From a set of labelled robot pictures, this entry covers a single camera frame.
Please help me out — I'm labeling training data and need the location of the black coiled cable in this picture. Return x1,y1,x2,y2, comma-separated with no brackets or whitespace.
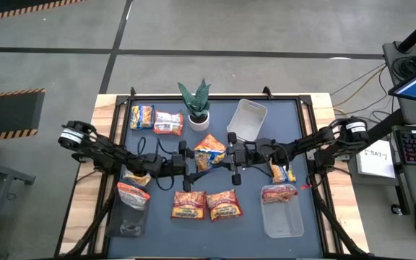
391,55,416,79

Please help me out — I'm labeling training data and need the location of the green plant in white pot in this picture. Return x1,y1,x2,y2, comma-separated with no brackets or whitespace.
177,78,212,132

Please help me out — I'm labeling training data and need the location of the clear plastic bin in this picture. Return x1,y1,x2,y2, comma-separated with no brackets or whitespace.
259,183,306,239

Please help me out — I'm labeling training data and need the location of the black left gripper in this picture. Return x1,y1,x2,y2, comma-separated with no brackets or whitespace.
171,139,212,193

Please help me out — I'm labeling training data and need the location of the blue-grey table mat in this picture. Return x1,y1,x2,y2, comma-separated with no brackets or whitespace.
107,99,324,259

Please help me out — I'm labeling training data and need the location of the white plastic bin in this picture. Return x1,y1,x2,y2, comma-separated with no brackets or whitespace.
225,98,269,142

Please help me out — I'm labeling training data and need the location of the blue yellow ramen noodle pack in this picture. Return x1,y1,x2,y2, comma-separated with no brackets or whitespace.
123,169,153,188
130,104,155,131
271,164,298,184
194,149,228,173

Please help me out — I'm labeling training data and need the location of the roast beef ramen noodle pack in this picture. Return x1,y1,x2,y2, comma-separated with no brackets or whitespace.
205,188,244,222
170,190,207,220

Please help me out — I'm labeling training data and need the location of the black metal table frame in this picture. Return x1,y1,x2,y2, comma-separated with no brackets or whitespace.
54,85,371,260

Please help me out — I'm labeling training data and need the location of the white paper sheet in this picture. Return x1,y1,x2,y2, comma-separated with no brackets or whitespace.
359,139,397,179

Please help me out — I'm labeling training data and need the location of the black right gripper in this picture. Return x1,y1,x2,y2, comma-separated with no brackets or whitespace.
214,131,267,187

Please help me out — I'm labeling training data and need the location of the grey equipment cart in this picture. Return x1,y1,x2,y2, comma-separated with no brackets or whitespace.
381,40,416,126

